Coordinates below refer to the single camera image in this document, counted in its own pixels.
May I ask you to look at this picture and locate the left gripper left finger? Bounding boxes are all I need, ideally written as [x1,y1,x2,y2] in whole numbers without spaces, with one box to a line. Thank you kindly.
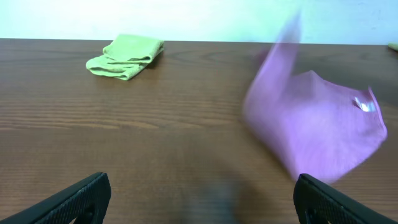
[1,172,111,224]

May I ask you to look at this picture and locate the folded green cloth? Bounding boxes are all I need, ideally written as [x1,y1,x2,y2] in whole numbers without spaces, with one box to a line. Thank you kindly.
[86,34,164,81]

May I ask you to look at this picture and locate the purple cloth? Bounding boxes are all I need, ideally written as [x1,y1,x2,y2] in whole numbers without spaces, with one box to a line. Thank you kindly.
[243,15,387,183]

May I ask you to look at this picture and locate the crumpled green cloth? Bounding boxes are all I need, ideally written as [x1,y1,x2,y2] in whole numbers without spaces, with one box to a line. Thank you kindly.
[387,43,398,52]

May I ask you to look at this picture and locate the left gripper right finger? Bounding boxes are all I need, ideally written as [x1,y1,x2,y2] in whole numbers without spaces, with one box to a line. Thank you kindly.
[293,174,397,224]

